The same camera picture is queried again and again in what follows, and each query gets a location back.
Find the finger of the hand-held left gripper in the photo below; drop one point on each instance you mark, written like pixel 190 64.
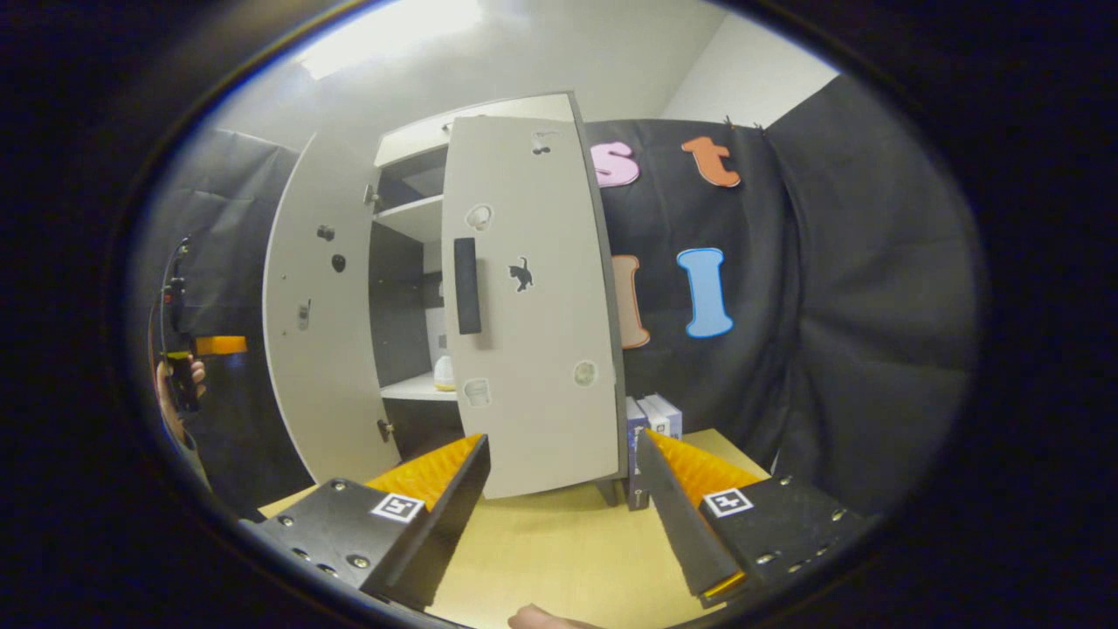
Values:
pixel 223 345

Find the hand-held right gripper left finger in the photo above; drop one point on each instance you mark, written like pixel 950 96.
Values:
pixel 458 507

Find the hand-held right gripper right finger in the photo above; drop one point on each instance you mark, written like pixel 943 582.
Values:
pixel 677 515

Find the white shoe cabinet door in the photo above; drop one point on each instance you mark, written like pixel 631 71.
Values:
pixel 541 349
pixel 323 367

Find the white shoe with striped side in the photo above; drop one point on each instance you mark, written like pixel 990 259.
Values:
pixel 445 374

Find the white shoe cabinet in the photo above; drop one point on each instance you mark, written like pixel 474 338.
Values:
pixel 402 297

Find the white cabinet shelf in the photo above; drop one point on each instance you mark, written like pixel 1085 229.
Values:
pixel 415 217
pixel 410 389

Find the dark blue box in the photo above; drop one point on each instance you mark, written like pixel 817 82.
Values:
pixel 636 463

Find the blue and white box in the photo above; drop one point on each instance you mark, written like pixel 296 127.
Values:
pixel 664 415

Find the black backdrop cloth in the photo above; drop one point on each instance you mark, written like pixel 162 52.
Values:
pixel 856 306

